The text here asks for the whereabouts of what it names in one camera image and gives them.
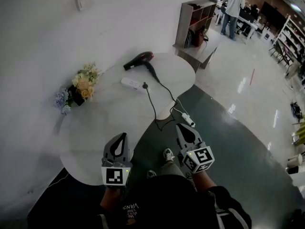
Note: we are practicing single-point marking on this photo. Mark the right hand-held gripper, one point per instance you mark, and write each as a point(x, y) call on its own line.
point(200, 159)

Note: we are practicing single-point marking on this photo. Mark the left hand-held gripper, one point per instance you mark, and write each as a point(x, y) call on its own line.
point(115, 176)

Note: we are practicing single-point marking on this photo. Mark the black power plug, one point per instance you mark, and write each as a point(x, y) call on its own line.
point(145, 86)

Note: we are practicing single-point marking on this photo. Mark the white power strip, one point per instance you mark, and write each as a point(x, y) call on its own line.
point(131, 82)

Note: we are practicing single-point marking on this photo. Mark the person's right forearm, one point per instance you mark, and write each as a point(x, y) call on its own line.
point(202, 181)

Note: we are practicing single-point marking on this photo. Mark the person's left forearm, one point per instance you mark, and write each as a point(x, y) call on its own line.
point(110, 198)

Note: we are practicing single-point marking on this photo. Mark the black hair dryer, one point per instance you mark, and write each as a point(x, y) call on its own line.
point(139, 59)

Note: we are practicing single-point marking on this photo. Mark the person's grey sneaker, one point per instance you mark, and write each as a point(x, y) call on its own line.
point(151, 173)
point(168, 155)

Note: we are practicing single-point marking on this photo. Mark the person's olive trouser leg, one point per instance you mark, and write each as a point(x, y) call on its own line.
point(171, 169)

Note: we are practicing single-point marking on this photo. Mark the person's black t-shirt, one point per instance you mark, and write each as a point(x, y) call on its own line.
point(166, 204)

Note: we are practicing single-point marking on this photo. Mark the yellow flower bouquet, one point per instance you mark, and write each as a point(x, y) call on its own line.
point(84, 83)

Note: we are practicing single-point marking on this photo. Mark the blue flower bunch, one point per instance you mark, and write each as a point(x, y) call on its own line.
point(61, 100)

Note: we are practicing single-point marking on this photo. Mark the black glossy chair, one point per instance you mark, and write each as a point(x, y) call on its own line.
point(59, 204)

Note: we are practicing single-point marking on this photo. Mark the grey bag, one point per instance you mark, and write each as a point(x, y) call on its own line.
point(188, 39)

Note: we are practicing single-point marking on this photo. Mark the brown bag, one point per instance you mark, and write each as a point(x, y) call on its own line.
point(199, 37)

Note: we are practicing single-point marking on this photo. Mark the white cylinder cup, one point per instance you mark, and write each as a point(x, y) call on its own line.
point(294, 160)

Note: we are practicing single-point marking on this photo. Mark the green leafy plant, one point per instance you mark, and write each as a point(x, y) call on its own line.
point(300, 130)

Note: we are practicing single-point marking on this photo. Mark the wooden shelf cabinet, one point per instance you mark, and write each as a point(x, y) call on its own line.
point(184, 20)

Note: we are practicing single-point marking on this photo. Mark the white storage rack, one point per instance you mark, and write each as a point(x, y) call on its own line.
point(289, 38)

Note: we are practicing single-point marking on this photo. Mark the white wall switch box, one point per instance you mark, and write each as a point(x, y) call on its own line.
point(83, 1)

